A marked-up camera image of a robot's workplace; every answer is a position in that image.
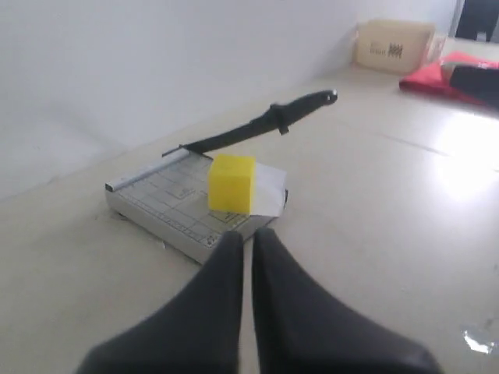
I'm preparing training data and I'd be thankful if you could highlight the grey paper cutter base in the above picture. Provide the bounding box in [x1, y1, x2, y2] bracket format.
[105, 149, 276, 263]

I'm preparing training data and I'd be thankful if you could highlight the cardboard box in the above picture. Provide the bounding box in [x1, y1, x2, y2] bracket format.
[352, 19, 447, 75]

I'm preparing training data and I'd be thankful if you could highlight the red and black bag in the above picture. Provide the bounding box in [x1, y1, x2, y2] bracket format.
[398, 51, 498, 110]

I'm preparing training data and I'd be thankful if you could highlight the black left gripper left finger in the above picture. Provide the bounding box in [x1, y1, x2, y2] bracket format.
[77, 231, 244, 373]

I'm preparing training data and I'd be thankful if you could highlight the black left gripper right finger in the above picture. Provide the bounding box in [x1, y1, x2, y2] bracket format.
[252, 228, 443, 373]

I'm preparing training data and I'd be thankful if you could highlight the yellow cube block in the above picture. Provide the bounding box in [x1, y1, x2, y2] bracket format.
[207, 153, 256, 215]

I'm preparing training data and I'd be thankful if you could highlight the white paper sheet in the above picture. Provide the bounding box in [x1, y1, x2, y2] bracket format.
[250, 163, 287, 217]

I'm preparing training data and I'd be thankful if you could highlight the black cutter blade lever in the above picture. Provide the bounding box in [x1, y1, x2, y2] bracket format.
[162, 90, 338, 157]

